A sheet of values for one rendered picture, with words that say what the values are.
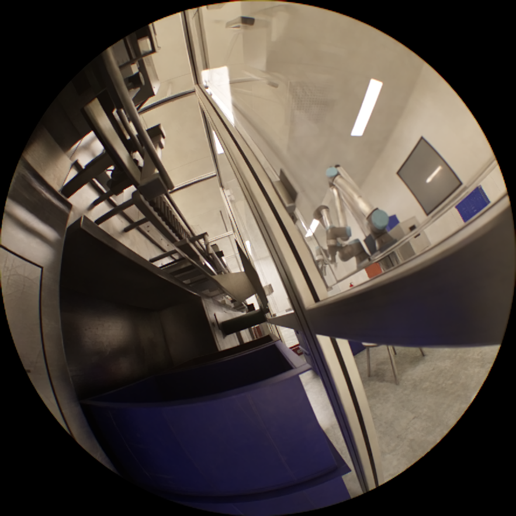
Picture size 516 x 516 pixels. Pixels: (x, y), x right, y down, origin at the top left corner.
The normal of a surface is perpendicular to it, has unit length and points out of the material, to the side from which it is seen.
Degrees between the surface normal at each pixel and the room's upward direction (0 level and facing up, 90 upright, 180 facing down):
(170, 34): 180
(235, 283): 90
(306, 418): 90
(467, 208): 90
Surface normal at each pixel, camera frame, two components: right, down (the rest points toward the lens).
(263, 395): 0.00, -0.35
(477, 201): -0.93, 0.32
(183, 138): 0.36, 0.88
